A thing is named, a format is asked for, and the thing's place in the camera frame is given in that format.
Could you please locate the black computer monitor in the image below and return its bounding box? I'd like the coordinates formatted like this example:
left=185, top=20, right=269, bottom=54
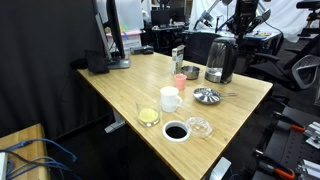
left=92, top=0, right=132, bottom=70

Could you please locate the black chair with armrest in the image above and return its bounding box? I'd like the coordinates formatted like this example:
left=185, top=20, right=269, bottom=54
left=295, top=0, right=320, bottom=38

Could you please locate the white backdrop sheet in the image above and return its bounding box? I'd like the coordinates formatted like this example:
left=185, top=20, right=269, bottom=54
left=189, top=0, right=312, bottom=44

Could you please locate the silver grey device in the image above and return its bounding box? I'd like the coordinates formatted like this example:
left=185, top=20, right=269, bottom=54
left=208, top=156, right=233, bottom=180

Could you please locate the black computer mouse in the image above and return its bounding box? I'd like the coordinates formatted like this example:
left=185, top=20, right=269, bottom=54
left=143, top=45, right=155, bottom=55

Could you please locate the grey cable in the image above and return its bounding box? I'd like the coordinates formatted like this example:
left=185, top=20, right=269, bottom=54
left=6, top=155, right=58, bottom=176

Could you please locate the glass cup with yellow contents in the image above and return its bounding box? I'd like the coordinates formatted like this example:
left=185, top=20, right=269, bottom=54
left=135, top=96, right=162, bottom=128

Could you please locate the black tripod rig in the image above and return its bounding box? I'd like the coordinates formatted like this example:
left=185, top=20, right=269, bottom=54
left=215, top=0, right=272, bottom=38

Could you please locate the small pink cup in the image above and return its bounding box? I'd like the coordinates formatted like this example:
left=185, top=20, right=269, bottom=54
left=173, top=73, right=188, bottom=91

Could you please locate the small steel frying pan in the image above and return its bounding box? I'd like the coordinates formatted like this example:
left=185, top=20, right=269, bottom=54
left=192, top=87, right=239, bottom=106

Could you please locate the black office chair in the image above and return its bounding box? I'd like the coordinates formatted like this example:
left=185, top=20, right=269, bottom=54
left=182, top=31, right=215, bottom=67

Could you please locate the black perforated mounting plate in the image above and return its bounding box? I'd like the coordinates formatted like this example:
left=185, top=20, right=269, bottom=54
left=252, top=106, right=320, bottom=180

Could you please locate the silver metal bracket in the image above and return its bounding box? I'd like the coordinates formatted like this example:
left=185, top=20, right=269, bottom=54
left=295, top=158, right=320, bottom=180
left=302, top=121, right=320, bottom=150

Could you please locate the white box with pink lid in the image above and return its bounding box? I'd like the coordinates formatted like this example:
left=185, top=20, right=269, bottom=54
left=106, top=29, right=143, bottom=55

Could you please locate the white ceramic mug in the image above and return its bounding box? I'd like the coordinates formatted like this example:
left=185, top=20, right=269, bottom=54
left=159, top=86, right=184, bottom=113

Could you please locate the small background monitor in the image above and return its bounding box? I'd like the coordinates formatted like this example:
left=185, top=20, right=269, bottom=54
left=150, top=7, right=175, bottom=28

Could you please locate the white bowl dark liquid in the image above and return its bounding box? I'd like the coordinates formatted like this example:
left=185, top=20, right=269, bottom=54
left=162, top=120, right=192, bottom=144

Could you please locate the white power strip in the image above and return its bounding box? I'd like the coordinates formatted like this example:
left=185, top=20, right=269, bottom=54
left=0, top=151, right=9, bottom=180

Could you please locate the small steel pot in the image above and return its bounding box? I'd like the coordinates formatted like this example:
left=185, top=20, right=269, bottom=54
left=180, top=65, right=204, bottom=81

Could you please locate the clear plastic storage bin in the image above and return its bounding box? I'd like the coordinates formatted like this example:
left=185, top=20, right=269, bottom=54
left=114, top=0, right=145, bottom=33

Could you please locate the grey table leg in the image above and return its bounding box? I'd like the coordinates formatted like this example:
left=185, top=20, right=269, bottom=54
left=104, top=108, right=127, bottom=135

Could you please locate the glass kettle with black handle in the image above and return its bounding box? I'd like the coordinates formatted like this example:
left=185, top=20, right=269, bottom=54
left=204, top=36, right=239, bottom=85

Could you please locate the black curtain partition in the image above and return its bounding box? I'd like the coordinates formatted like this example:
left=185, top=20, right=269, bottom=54
left=0, top=0, right=113, bottom=141

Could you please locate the green and white carton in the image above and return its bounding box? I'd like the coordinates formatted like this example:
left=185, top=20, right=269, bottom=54
left=171, top=44, right=187, bottom=75

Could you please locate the black clamp with orange handle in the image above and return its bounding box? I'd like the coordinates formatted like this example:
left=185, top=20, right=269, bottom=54
left=272, top=111, right=306, bottom=133
left=254, top=149, right=297, bottom=180

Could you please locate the clear glass juicer dish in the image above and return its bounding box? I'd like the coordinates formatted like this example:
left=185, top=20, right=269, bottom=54
left=184, top=116, right=214, bottom=140

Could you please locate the grey mesh office chair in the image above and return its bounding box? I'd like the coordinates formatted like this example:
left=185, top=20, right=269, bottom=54
left=248, top=52, right=320, bottom=92

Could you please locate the blue cable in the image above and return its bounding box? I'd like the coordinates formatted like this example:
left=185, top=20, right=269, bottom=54
left=2, top=137, right=79, bottom=164
left=4, top=159, right=76, bottom=176

